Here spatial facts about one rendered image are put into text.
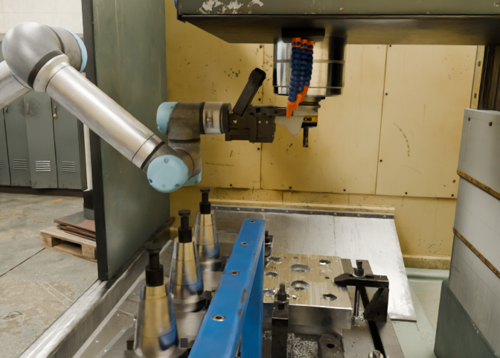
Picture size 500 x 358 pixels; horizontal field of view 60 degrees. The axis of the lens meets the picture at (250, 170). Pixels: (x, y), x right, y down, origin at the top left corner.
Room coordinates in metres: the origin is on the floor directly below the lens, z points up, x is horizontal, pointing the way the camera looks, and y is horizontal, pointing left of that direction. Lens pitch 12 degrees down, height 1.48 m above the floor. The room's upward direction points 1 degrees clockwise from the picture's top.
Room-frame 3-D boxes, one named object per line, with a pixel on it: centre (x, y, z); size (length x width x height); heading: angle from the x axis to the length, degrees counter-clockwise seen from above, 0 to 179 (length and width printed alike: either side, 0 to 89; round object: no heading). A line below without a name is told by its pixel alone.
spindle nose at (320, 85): (0.98, -0.13, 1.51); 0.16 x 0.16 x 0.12
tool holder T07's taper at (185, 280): (0.49, 0.08, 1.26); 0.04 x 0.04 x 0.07
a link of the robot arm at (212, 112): (1.00, 0.08, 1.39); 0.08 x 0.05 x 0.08; 173
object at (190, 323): (0.43, 0.08, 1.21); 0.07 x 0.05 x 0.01; 84
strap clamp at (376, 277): (0.98, -0.28, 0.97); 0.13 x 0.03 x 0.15; 84
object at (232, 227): (0.76, 0.05, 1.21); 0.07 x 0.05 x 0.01; 84
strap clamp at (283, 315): (0.85, -0.07, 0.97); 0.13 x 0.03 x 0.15; 174
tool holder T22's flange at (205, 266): (0.60, 0.06, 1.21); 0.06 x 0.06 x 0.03
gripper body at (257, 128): (0.99, 0.00, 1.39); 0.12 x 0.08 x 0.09; 83
